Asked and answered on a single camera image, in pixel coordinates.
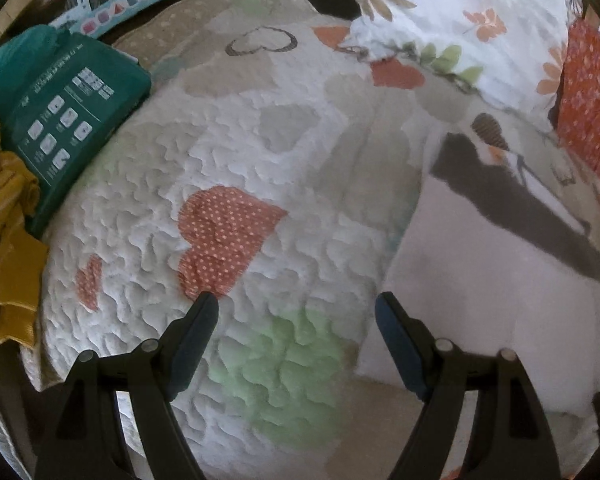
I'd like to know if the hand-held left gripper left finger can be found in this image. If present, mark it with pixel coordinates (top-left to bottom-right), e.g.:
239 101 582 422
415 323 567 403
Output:
34 291 220 480

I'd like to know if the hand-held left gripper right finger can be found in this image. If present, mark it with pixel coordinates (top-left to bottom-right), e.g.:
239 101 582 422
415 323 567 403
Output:
374 291 563 480

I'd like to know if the green tissue package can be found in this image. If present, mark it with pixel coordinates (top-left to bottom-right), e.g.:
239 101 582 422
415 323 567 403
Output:
2 30 152 238

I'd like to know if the pink and teal toy box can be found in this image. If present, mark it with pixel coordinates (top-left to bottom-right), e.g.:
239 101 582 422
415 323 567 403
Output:
47 0 178 41

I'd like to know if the white and grey shirt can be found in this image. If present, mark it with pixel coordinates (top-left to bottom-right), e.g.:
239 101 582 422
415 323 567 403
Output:
355 132 600 418

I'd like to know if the heart patterned quilt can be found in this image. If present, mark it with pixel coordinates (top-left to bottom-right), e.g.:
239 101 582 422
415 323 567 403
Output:
20 0 600 480

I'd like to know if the floral pillow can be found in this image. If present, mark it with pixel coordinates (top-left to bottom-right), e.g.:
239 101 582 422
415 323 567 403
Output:
340 0 586 133

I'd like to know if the yellow striped shirt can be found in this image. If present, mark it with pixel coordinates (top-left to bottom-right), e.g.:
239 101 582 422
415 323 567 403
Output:
0 97 51 346

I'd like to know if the teal cloth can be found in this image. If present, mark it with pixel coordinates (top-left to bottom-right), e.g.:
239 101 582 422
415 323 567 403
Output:
0 25 71 111

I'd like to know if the red dotted cloth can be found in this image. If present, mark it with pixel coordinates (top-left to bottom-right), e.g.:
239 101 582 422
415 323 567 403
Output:
550 20 600 186

